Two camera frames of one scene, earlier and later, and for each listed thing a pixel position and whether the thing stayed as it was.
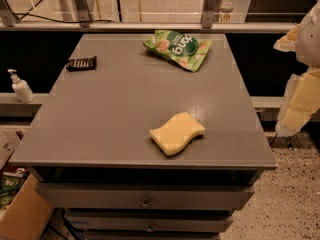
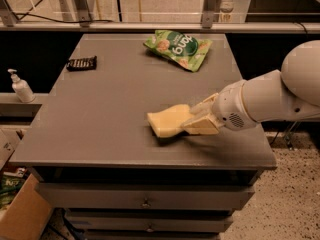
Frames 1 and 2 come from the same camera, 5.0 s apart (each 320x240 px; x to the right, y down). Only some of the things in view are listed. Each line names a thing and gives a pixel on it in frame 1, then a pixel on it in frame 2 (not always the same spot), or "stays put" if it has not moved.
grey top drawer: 143,196 stays put
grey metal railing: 81,20 stays put
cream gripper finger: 288,42 → 204,106
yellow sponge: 176,135 → 169,121
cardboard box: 28,215 stays put
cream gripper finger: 301,102 → 206,125
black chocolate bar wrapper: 81,64 stays put
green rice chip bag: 184,49 stays put
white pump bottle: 21,88 stays put
